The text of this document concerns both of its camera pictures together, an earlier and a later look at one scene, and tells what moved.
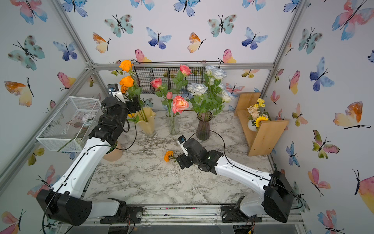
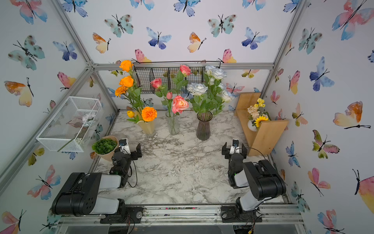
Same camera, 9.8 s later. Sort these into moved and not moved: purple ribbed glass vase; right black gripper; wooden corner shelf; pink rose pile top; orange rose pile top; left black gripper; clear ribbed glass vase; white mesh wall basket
Moved: right black gripper; left black gripper
Not moved: clear ribbed glass vase; pink rose pile top; orange rose pile top; wooden corner shelf; white mesh wall basket; purple ribbed glass vase
